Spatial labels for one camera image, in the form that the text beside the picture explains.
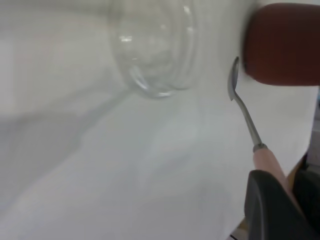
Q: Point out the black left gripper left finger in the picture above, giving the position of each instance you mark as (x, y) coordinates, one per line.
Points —
(270, 207)

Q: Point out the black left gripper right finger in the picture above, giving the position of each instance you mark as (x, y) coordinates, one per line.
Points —
(308, 195)

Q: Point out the red ceramic mug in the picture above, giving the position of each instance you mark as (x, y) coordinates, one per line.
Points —
(282, 45)

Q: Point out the clear glass lid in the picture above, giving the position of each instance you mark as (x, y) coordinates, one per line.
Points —
(155, 50)

